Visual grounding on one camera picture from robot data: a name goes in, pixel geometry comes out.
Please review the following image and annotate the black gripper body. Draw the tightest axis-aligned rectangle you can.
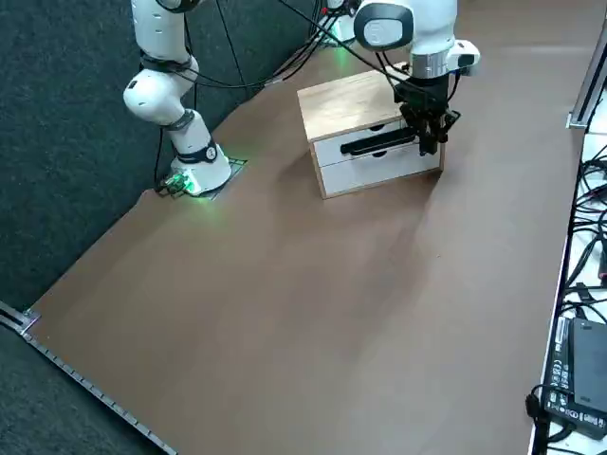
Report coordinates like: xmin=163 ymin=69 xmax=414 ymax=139
xmin=393 ymin=76 xmax=451 ymax=118

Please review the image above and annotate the plain white drawer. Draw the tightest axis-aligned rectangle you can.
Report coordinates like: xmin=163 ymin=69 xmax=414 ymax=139
xmin=318 ymin=141 xmax=445 ymax=200

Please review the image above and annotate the wooden drawer box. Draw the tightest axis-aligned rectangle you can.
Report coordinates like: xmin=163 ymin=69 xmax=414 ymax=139
xmin=297 ymin=60 xmax=446 ymax=201

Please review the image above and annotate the black labelled power adapter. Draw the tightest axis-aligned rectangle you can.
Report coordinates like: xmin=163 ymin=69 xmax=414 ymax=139
xmin=540 ymin=316 xmax=607 ymax=442

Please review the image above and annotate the black drawer handle bar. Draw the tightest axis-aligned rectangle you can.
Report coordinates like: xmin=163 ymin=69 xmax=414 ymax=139
xmin=340 ymin=126 xmax=424 ymax=156

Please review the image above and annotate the white drawer with handle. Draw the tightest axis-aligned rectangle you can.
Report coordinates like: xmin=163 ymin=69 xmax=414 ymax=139
xmin=308 ymin=118 xmax=426 ymax=168

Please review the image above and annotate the aluminium frame profile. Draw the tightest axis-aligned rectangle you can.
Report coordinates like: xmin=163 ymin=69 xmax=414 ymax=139
xmin=565 ymin=27 xmax=607 ymax=130

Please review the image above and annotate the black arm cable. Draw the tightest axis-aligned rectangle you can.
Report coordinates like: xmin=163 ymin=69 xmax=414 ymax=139
xmin=179 ymin=0 xmax=418 ymax=91

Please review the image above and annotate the black adapter cable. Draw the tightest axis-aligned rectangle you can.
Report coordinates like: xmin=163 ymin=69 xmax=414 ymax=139
xmin=524 ymin=383 xmax=578 ymax=455

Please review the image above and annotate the metal table edge rail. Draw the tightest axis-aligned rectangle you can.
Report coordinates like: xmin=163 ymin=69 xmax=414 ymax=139
xmin=0 ymin=299 xmax=177 ymax=455

